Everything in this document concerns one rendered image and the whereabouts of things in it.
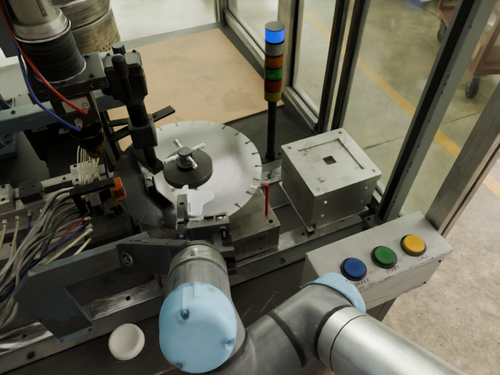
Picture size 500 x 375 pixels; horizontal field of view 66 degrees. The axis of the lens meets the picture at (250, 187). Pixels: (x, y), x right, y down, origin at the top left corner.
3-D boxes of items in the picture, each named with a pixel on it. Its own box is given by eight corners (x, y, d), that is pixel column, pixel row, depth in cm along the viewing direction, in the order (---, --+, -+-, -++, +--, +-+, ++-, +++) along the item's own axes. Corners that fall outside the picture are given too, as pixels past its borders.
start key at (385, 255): (385, 248, 79) (388, 243, 78) (396, 264, 77) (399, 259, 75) (368, 255, 78) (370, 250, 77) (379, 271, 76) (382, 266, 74)
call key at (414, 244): (413, 237, 81) (416, 231, 79) (425, 252, 78) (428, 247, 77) (397, 243, 80) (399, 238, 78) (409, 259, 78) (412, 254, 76)
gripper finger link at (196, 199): (212, 183, 69) (217, 222, 63) (179, 187, 69) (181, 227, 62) (210, 170, 67) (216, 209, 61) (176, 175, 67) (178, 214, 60)
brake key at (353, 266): (356, 260, 78) (357, 254, 76) (367, 277, 75) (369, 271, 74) (338, 267, 77) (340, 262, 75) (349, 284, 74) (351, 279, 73)
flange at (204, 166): (152, 170, 86) (149, 162, 84) (189, 143, 91) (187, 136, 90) (186, 195, 81) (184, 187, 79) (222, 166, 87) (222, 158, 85)
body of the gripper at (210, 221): (232, 251, 64) (239, 288, 53) (180, 259, 63) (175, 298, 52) (226, 208, 62) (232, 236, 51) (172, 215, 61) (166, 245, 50)
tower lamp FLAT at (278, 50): (278, 45, 92) (279, 33, 90) (286, 54, 89) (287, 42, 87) (261, 49, 91) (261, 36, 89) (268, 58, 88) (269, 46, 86)
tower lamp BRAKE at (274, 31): (279, 32, 90) (280, 19, 87) (287, 41, 87) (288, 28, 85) (261, 36, 89) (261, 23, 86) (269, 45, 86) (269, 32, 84)
